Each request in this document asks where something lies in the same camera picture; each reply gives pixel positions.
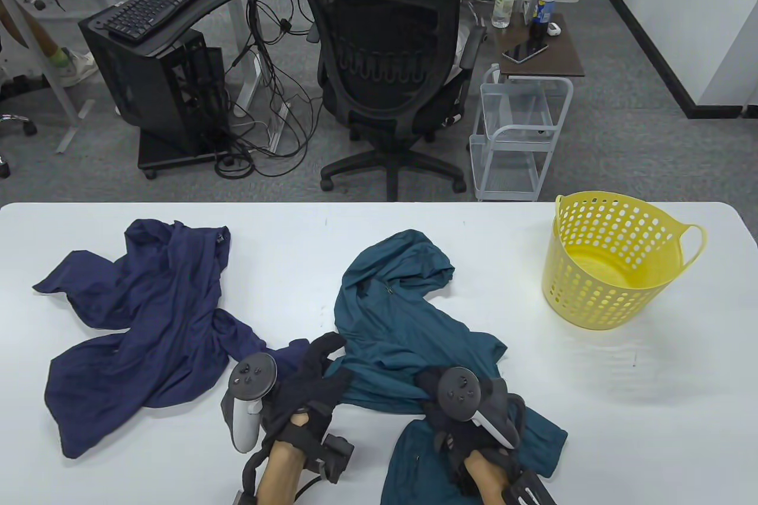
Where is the black keyboard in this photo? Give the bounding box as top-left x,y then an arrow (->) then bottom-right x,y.
104,0 -> 214,44

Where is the black mesh office chair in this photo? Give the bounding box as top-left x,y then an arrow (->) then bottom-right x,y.
296,0 -> 487,202

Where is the white wire rolling cart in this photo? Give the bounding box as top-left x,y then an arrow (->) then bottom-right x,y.
470,64 -> 574,202

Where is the person's right hand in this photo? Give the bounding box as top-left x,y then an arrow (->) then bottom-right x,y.
415,366 -> 528,497

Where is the teal zipper clothes jacket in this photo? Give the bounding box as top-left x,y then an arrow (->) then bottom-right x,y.
323,230 -> 568,505

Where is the grey right hand controller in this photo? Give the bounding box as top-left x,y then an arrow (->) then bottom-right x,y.
437,367 -> 526,449

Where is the tangle of black cables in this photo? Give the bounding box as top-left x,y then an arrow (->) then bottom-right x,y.
213,0 -> 323,180

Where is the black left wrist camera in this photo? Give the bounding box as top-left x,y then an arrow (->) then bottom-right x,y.
234,434 -> 356,505

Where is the black smartphone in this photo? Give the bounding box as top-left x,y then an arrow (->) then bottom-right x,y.
502,40 -> 550,64

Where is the black computer tower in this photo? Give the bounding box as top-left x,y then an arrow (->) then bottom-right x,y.
79,14 -> 229,156

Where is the black rolling computer platform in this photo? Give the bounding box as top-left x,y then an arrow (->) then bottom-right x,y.
137,129 -> 237,179

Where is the person's left hand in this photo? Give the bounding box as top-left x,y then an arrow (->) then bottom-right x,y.
261,332 -> 356,461

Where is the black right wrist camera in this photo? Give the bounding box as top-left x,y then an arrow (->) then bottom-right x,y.
503,469 -> 557,505

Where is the brown side table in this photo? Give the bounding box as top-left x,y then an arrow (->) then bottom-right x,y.
493,14 -> 585,78

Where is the blue cap soda bottle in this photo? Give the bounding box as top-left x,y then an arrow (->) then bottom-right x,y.
529,0 -> 560,39

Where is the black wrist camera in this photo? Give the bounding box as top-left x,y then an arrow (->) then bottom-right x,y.
234,434 -> 356,505
503,469 -> 557,505

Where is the navy blue clothes jacket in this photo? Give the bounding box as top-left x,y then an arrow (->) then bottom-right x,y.
33,219 -> 311,459

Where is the chrome chair base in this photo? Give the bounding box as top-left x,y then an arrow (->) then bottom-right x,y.
0,111 -> 37,179

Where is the person's left forearm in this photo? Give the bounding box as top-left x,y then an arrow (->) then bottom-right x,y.
255,443 -> 309,505

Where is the person's right forearm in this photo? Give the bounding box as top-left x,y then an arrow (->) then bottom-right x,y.
464,451 -> 516,505

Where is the yellow perforated plastic basket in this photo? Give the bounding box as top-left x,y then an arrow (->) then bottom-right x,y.
542,191 -> 707,331

